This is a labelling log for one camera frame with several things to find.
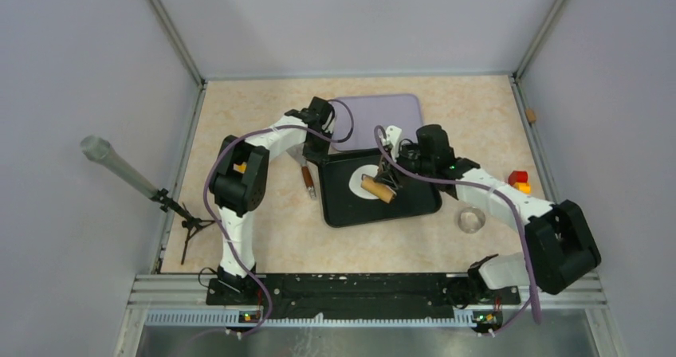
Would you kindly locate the clear glass cup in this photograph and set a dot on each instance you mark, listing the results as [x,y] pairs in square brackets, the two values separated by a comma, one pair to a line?
[470,220]

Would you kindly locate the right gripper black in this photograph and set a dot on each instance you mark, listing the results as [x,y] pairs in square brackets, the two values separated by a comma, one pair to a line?
[402,150]

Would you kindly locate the small wooden cork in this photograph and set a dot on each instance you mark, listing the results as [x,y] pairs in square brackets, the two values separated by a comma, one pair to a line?
[530,116]

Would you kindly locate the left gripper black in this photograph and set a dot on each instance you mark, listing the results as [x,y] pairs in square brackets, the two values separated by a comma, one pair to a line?
[316,157]

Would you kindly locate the wooden dough roller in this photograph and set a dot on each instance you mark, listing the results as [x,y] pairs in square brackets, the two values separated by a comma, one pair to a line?
[380,190]

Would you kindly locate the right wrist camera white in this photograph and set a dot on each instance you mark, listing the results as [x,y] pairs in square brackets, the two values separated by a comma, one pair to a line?
[390,138]

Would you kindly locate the grey microphone on tripod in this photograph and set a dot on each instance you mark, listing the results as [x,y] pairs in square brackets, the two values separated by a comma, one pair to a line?
[100,151]

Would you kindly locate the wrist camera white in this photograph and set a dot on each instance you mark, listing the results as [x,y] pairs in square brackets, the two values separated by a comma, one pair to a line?
[390,138]
[329,125]

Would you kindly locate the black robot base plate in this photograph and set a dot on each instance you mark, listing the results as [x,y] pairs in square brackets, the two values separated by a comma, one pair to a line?
[361,296]

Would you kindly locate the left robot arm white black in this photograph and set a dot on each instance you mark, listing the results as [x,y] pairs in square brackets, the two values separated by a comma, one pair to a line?
[238,179]

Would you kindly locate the metal scraper wooden handle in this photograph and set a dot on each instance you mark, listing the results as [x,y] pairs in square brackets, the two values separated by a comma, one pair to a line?
[296,153]

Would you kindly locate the yellow red blue toy block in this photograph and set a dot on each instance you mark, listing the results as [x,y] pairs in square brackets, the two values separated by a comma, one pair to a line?
[241,168]

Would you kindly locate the lilac rectangular tray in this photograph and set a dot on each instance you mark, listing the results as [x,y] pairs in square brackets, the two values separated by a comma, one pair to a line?
[363,113]

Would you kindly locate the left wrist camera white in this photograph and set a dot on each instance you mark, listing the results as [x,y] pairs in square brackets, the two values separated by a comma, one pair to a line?
[329,125]

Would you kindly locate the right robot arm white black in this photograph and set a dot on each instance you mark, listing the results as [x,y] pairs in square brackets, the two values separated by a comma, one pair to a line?
[557,245]

